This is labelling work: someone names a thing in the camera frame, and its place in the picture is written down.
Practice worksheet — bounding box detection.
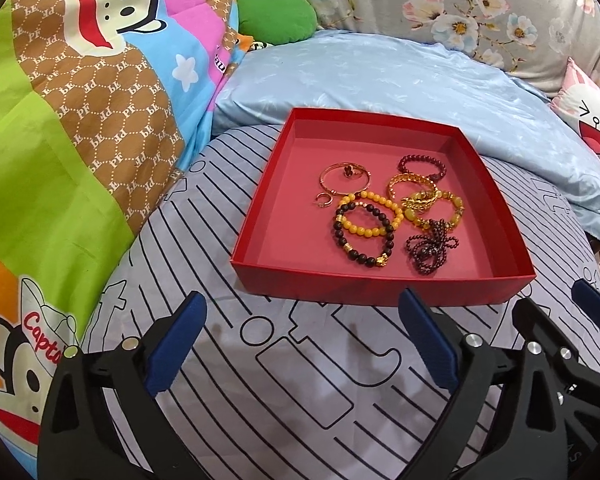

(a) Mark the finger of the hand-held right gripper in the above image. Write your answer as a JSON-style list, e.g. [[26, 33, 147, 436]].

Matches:
[[511, 298, 590, 367], [571, 280, 600, 339]]

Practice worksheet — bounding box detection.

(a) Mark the orange plush toy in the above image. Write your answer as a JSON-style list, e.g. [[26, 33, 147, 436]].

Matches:
[[237, 34, 272, 54]]

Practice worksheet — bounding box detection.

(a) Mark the light blue pillow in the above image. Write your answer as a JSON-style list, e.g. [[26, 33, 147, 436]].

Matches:
[[212, 30, 600, 251]]

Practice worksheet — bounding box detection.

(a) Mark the rose gold bangle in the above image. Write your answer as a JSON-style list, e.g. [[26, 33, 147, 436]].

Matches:
[[321, 162, 369, 195]]

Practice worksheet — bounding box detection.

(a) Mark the garnet bead strand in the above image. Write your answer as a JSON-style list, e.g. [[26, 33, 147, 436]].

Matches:
[[405, 219, 462, 277]]

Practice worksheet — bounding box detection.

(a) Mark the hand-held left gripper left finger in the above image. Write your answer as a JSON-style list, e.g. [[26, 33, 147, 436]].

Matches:
[[37, 291, 209, 480]]

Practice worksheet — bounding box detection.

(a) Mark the green plush cushion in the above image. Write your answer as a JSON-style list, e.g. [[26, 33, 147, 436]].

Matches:
[[236, 0, 317, 46]]

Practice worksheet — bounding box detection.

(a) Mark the amber and gold bead bracelet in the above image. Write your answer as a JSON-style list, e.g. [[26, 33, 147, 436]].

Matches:
[[404, 190, 467, 232]]

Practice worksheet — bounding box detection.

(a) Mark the dark brown bead bracelet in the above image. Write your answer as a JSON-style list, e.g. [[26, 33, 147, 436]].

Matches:
[[332, 197, 397, 267]]

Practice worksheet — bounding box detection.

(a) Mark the cartoon monkey printed blanket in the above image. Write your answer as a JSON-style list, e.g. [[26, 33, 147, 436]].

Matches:
[[0, 0, 246, 466]]

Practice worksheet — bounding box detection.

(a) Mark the yellow bead bracelet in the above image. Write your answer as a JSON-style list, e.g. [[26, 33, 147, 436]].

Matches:
[[341, 191, 404, 239]]

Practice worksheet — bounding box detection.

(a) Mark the gold chain bangle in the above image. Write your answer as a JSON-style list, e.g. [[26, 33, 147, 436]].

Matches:
[[387, 173, 437, 202]]

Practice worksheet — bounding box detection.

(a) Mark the pink rabbit cushion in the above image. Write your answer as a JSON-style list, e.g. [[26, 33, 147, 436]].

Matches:
[[550, 57, 600, 163]]

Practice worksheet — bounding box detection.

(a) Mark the dark red bead bracelet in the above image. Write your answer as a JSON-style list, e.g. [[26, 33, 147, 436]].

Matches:
[[398, 154, 447, 183]]

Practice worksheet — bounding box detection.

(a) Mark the red shallow box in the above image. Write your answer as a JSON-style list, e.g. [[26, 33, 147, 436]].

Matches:
[[230, 106, 537, 307]]

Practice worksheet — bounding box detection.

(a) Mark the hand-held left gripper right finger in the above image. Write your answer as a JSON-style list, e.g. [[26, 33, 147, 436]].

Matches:
[[399, 287, 581, 480]]

